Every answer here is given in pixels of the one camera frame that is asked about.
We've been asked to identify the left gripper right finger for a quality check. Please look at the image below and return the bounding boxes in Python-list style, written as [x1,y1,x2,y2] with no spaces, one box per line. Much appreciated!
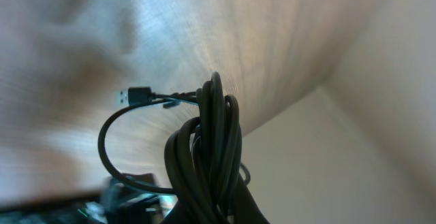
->
[232,176,269,224]

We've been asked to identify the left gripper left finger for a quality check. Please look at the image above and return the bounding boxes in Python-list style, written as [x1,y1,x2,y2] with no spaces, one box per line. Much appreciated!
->
[161,200,204,224]

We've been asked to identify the black usb cables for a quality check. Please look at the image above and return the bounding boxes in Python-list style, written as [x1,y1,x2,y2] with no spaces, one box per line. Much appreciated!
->
[97,71,252,224]

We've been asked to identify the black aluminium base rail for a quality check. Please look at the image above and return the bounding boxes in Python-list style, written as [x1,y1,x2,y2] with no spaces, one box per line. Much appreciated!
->
[1,173,176,224]

